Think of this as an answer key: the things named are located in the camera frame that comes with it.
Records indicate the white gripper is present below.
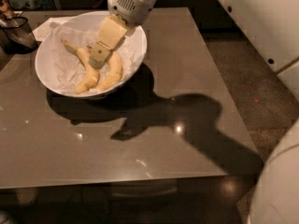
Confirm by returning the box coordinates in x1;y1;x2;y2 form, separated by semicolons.
89;0;157;69

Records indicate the yellow banana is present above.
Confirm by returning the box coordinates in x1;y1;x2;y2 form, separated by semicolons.
61;38;100;94
95;51;122;91

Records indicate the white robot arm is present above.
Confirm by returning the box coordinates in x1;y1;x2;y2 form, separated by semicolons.
218;0;299;224

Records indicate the white bowl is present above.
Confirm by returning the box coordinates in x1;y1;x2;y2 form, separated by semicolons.
36;11;147;99

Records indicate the white paper liner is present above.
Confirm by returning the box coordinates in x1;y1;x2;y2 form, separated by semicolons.
50;17;147;97

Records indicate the white napkin on table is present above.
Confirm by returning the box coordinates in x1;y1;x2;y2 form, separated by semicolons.
33;17;74;42

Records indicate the black mesh basket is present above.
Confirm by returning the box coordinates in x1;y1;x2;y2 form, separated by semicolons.
0;17;38;54

